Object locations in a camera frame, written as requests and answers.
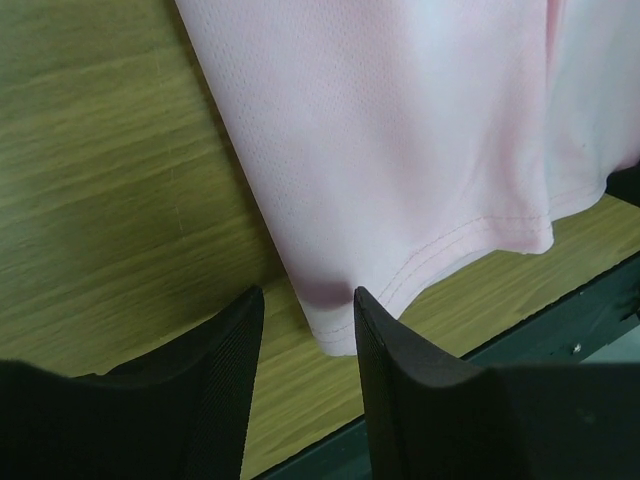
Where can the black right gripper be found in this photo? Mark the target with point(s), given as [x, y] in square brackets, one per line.
[625, 185]

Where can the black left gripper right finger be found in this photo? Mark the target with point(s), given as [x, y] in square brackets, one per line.
[431, 415]

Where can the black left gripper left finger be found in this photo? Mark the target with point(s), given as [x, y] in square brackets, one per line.
[180, 411]

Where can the pink t shirt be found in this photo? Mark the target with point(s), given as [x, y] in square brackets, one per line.
[389, 144]

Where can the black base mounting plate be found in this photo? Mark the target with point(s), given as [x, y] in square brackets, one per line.
[499, 310]

